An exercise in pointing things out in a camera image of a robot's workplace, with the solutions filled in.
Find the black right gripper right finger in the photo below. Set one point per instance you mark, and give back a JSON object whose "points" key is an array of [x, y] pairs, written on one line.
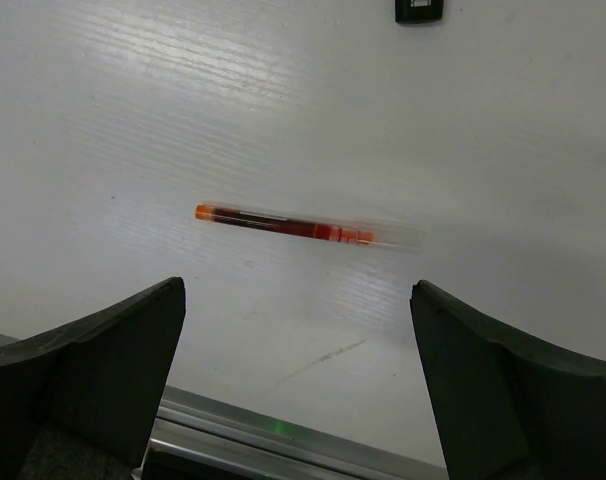
{"points": [[507, 405]]}

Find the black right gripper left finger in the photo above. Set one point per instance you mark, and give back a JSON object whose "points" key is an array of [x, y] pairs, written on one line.
{"points": [[79, 401]]}

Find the black highlighter end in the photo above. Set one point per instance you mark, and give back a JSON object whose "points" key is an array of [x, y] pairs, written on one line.
{"points": [[418, 11]]}

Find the aluminium table rail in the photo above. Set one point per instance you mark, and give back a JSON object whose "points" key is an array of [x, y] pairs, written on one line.
{"points": [[211, 433]]}

